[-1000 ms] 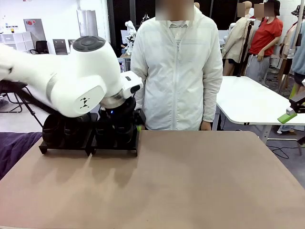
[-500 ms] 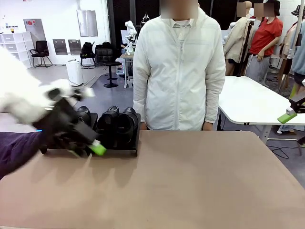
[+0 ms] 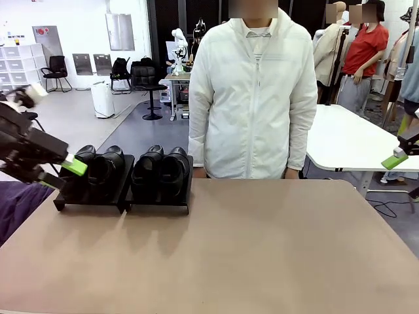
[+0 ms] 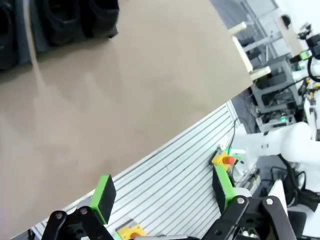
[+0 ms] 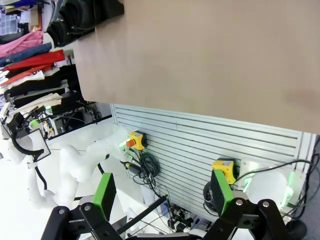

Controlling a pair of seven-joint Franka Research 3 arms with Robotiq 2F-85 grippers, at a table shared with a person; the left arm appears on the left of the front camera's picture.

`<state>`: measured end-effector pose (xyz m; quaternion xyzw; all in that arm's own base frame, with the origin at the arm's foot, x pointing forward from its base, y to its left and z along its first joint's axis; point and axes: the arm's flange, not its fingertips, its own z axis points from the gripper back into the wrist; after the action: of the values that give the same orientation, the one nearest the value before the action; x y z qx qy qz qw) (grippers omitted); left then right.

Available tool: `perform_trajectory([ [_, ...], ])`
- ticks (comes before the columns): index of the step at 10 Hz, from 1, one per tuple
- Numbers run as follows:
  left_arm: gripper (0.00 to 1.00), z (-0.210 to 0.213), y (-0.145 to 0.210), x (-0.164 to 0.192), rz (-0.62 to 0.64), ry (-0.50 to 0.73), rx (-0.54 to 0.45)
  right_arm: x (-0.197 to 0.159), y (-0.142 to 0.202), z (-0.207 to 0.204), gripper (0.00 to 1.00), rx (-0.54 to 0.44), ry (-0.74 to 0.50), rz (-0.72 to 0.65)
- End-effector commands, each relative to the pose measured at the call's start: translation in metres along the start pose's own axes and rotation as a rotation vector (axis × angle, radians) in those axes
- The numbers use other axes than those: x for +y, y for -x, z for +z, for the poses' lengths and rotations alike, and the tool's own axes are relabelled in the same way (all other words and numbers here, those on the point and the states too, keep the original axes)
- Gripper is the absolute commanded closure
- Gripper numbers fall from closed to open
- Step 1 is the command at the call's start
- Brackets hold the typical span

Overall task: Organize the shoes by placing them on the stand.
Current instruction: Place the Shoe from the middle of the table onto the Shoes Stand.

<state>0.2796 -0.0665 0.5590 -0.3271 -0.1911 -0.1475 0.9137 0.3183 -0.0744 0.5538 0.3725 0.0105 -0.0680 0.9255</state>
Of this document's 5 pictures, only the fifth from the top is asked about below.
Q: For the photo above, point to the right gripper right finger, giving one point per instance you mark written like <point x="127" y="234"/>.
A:
<point x="222" y="197"/>

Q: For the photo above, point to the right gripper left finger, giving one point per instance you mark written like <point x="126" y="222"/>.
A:
<point x="105" y="197"/>

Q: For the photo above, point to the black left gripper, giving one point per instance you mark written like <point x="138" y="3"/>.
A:
<point x="16" y="123"/>

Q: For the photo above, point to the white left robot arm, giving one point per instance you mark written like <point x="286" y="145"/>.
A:
<point x="75" y="162"/>

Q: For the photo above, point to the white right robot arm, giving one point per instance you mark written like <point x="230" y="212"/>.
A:
<point x="267" y="185"/>

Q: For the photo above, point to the beige garment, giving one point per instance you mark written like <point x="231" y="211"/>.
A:
<point x="37" y="101"/>

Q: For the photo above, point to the yellow emergency stop button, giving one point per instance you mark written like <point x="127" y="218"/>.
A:
<point x="225" y="167"/>
<point x="138" y="140"/>

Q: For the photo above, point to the black garment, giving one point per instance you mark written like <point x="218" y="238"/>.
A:
<point x="37" y="86"/>

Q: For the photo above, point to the black metal rod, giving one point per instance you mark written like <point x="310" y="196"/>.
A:
<point x="147" y="210"/>

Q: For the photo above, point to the orange and white garment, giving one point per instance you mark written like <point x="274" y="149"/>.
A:
<point x="25" y="76"/>

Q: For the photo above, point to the red garment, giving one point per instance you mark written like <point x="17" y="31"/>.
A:
<point x="37" y="60"/>

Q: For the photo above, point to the navy garment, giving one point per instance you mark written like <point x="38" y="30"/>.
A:
<point x="30" y="53"/>

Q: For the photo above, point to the clear plastic organizer box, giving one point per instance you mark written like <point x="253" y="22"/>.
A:
<point x="10" y="22"/>

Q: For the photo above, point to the grey slotted base plate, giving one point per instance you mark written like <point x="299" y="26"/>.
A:
<point x="200" y="140"/>

